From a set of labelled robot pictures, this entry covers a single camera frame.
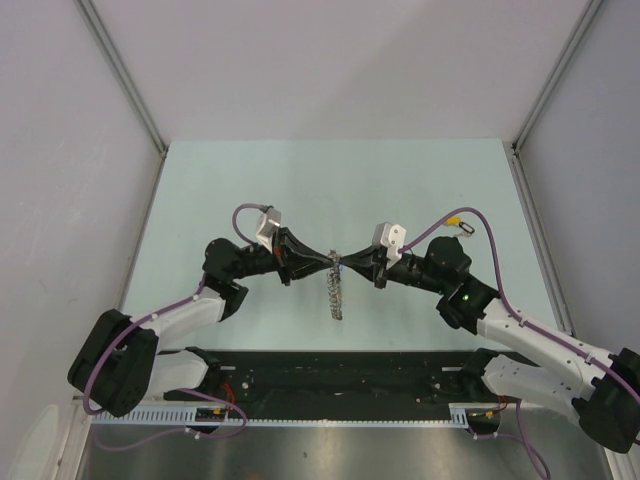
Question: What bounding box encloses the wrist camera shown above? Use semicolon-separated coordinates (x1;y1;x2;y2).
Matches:
255;206;281;251
372;222;407;269

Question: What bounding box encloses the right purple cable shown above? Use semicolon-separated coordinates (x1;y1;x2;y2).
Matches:
399;206;640;476

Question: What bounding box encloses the white cable duct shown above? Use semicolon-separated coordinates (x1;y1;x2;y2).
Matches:
92;403;499;427

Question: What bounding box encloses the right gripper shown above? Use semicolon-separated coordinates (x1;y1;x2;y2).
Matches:
339;245;448;295

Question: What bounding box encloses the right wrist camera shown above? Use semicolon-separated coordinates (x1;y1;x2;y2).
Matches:
372;222;407;269

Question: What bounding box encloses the metal keyring holder disc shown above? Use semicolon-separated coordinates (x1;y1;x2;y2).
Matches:
326;250;343;321

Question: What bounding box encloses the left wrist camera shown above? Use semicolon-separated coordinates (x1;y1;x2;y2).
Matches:
255;206;281;251

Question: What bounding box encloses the black white tag key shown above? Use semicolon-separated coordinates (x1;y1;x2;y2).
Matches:
458;221;475;238

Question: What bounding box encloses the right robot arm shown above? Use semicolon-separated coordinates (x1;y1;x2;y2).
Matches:
340;236;639;453

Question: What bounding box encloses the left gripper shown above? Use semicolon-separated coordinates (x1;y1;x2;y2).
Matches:
230;226;332;286

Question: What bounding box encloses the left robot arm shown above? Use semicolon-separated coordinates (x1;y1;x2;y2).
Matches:
67;228;333;417

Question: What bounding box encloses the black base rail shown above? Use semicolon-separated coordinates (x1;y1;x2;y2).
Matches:
195;350;509;423

